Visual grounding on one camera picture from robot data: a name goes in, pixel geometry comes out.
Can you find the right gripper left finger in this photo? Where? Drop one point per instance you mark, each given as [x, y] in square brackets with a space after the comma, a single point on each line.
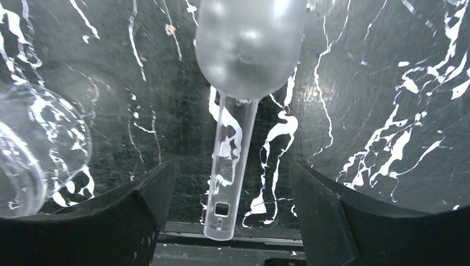
[119, 227]

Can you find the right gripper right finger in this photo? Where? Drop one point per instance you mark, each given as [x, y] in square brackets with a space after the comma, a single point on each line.
[341, 226]

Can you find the translucent plastic scoop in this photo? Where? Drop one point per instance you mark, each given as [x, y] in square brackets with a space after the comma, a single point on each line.
[246, 50]

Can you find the clear glass jar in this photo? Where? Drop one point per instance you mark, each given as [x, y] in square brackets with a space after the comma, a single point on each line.
[44, 144]

